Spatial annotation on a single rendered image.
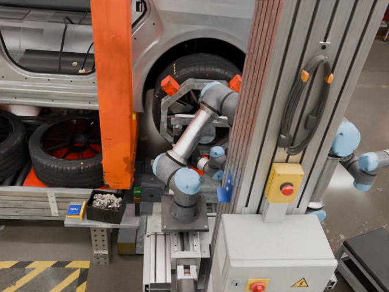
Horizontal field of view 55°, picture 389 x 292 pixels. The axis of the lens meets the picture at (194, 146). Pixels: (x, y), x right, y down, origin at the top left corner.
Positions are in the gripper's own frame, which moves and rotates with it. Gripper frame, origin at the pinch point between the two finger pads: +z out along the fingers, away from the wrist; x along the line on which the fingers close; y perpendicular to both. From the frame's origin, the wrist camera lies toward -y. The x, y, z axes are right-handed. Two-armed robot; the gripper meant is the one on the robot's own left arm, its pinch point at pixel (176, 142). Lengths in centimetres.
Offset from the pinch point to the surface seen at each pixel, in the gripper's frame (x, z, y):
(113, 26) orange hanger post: -29, 16, -71
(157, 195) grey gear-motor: -3, 11, 51
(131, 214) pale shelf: -33, 1, 38
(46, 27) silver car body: 16, 169, -12
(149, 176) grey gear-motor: -0.9, 22.4, 42.5
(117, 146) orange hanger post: -29.9, 16.8, -2.9
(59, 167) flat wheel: -45, 60, 33
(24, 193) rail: -68, 66, 46
